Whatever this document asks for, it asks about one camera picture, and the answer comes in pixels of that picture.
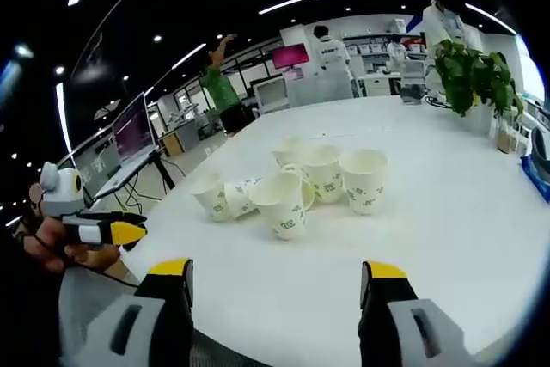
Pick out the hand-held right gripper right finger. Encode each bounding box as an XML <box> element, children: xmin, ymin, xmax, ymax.
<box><xmin>357</xmin><ymin>260</ymin><xmax>479</xmax><ymax>367</ymax></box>

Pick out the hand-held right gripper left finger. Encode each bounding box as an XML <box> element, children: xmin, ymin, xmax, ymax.
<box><xmin>83</xmin><ymin>257</ymin><xmax>194</xmax><ymax>367</ymax></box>

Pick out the cluster of paper cups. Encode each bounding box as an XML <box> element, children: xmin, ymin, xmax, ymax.
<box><xmin>189</xmin><ymin>136</ymin><xmax>389</xmax><ymax>242</ymax></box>

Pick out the person's left hand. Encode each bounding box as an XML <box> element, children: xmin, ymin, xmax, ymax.
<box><xmin>21</xmin><ymin>214</ymin><xmax>122</xmax><ymax>274</ymax></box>

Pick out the person's grey clothing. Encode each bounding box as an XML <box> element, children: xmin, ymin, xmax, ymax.
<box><xmin>57</xmin><ymin>264</ymin><xmax>141</xmax><ymax>362</ymax></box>

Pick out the open silver laptop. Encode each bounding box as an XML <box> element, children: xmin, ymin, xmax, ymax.
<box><xmin>92</xmin><ymin>91</ymin><xmax>162</xmax><ymax>201</ymax></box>

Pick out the white table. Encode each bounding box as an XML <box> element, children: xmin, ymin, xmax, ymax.
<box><xmin>119</xmin><ymin>94</ymin><xmax>550</xmax><ymax>367</ymax></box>

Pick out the blue packet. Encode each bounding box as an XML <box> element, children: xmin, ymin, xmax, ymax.
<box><xmin>518</xmin><ymin>155</ymin><xmax>550</xmax><ymax>205</ymax></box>

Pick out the pink screen monitor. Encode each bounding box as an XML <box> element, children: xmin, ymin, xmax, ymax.
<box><xmin>271</xmin><ymin>42</ymin><xmax>310</xmax><ymax>71</ymax></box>

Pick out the grey office chair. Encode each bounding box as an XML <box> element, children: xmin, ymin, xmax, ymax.
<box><xmin>398</xmin><ymin>60</ymin><xmax>428</xmax><ymax>106</ymax></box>

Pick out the green plant in glass jar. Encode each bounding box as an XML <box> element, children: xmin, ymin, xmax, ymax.
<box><xmin>432</xmin><ymin>39</ymin><xmax>527</xmax><ymax>156</ymax></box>

